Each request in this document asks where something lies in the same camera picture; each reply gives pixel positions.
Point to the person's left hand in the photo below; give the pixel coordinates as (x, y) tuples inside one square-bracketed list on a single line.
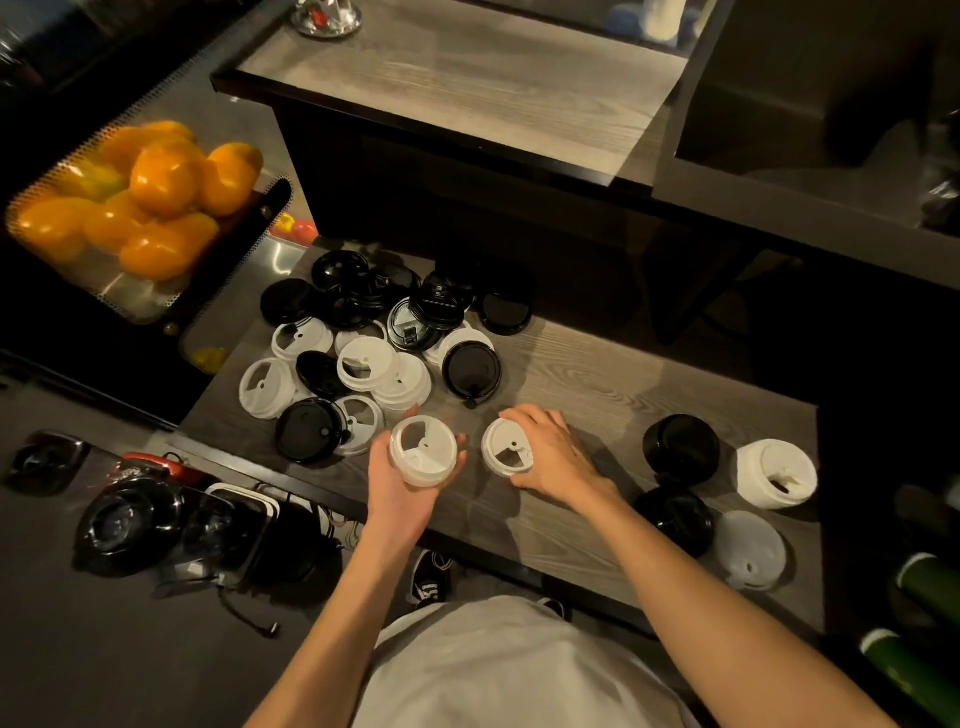
[(397, 517)]

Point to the person's right forearm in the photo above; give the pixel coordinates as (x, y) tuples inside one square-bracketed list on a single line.
[(735, 630)]

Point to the chrome flag stand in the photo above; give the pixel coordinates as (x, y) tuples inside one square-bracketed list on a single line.
[(326, 19)]

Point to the person's left forearm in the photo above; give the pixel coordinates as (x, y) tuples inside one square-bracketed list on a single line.
[(330, 652)]

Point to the pile of mixed cup lids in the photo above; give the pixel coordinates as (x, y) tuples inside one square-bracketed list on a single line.
[(375, 352)]

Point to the person's right hand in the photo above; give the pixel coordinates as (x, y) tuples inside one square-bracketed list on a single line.
[(562, 465)]

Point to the black round cap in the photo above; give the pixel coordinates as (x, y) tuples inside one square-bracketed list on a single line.
[(45, 461)]

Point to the pile of oranges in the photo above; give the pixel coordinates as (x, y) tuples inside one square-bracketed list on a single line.
[(150, 202)]

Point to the black cup lid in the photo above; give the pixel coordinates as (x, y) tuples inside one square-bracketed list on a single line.
[(681, 448), (675, 521)]

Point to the dark metal organizer box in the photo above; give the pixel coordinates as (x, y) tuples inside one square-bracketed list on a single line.
[(787, 217)]

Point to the black shoe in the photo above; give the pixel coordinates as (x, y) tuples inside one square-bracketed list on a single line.
[(553, 607), (431, 577)]

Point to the clear plastic bag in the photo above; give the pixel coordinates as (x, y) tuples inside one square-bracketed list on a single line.
[(943, 195)]

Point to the white shirt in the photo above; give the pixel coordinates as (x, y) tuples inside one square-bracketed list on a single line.
[(510, 667)]

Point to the stack of white lids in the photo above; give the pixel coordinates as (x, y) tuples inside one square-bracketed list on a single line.
[(776, 465)]

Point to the blue stool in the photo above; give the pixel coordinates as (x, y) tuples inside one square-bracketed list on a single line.
[(622, 19)]

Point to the black right shoe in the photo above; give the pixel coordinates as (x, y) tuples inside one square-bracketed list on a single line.
[(553, 607)]

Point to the black left shoe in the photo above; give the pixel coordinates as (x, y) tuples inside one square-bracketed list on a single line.
[(431, 577)]

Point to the clear plastic lids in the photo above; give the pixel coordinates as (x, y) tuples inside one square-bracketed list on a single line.
[(750, 551)]

